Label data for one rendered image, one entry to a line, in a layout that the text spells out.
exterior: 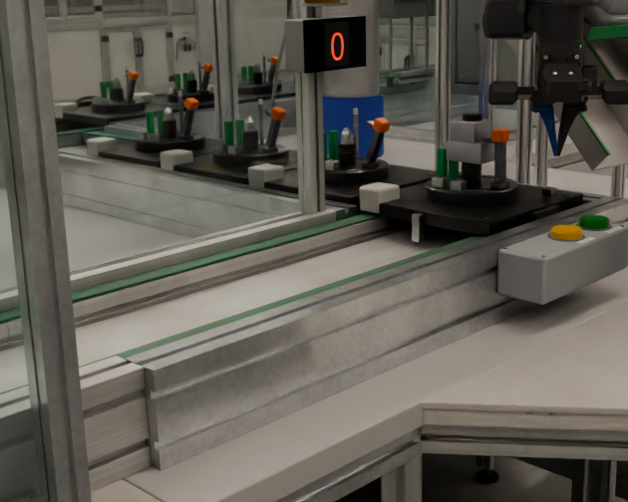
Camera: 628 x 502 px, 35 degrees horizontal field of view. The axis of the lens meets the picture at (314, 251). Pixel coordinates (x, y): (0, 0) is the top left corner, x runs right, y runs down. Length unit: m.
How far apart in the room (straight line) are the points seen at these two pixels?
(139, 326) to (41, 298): 0.38
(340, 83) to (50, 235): 1.69
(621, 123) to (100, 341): 0.99
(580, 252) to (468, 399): 0.31
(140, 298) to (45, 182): 0.47
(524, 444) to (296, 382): 0.26
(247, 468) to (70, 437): 0.19
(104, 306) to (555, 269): 0.55
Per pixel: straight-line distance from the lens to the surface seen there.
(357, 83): 2.41
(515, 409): 1.08
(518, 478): 2.75
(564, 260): 1.28
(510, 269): 1.27
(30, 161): 0.76
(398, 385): 1.11
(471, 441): 1.12
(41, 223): 0.77
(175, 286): 1.25
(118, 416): 0.92
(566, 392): 1.11
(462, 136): 1.49
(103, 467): 0.93
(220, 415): 0.98
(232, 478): 0.93
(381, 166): 1.65
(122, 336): 1.13
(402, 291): 1.13
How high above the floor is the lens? 1.30
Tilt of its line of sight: 16 degrees down
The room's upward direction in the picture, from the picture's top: 2 degrees counter-clockwise
